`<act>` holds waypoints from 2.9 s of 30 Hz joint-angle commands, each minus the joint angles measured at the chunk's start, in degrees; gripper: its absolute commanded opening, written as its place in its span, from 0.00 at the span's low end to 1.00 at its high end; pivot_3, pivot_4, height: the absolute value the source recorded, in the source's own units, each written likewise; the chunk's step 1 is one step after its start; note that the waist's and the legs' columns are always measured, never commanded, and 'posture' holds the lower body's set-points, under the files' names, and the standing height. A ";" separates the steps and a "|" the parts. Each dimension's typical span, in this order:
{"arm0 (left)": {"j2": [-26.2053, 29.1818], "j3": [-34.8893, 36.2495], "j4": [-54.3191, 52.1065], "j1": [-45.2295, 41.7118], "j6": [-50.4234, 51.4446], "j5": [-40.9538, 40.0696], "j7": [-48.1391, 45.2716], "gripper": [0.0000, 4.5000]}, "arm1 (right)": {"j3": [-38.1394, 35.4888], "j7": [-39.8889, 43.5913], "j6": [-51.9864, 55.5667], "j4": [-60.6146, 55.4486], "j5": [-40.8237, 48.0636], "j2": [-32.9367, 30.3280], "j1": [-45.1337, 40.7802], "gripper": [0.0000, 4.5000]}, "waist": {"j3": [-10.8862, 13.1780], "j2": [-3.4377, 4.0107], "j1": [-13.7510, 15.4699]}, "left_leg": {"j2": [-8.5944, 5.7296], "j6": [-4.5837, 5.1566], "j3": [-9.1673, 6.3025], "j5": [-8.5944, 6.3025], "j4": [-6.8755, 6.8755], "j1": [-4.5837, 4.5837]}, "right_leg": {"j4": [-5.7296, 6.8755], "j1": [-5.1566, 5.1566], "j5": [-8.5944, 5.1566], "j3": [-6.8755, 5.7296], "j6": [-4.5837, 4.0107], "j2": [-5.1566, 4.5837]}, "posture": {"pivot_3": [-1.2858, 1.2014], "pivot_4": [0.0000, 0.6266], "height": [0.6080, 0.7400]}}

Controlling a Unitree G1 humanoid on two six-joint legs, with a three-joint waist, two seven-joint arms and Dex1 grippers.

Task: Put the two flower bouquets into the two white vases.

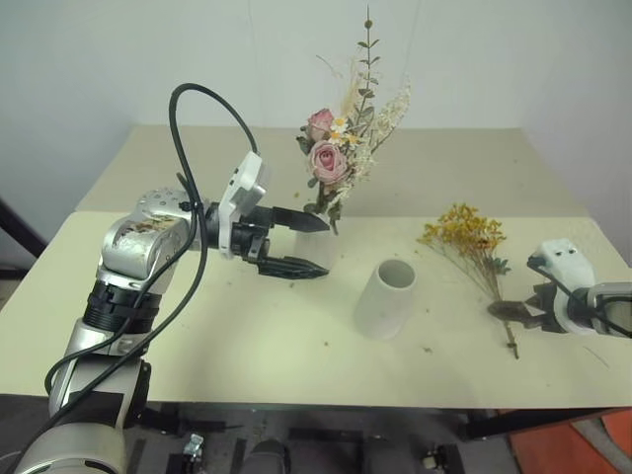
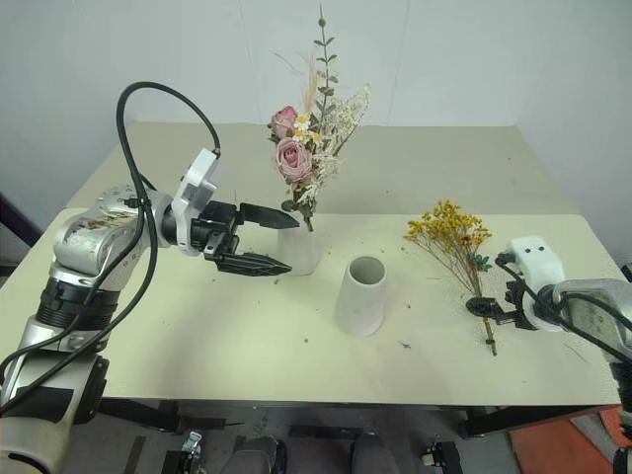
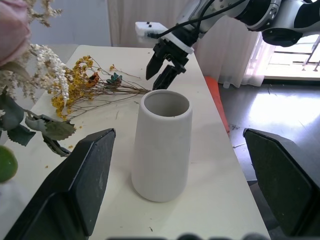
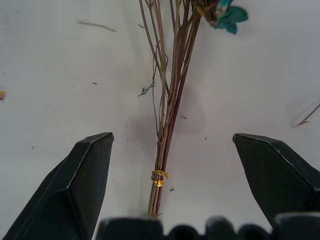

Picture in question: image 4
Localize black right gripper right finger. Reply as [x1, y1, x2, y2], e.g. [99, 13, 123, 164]
[232, 132, 320, 230]

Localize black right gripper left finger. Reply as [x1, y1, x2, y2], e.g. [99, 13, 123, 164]
[1, 131, 115, 240]

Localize small teal flower fragment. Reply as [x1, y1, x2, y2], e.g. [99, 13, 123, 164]
[137, 83, 156, 98]

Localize dried teal flower bouquet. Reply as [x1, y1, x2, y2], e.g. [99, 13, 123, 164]
[138, 0, 250, 218]

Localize thin brown twig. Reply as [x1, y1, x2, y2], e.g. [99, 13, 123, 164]
[292, 102, 320, 129]

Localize loose dry straw stem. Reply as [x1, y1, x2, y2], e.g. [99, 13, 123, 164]
[76, 20, 118, 33]

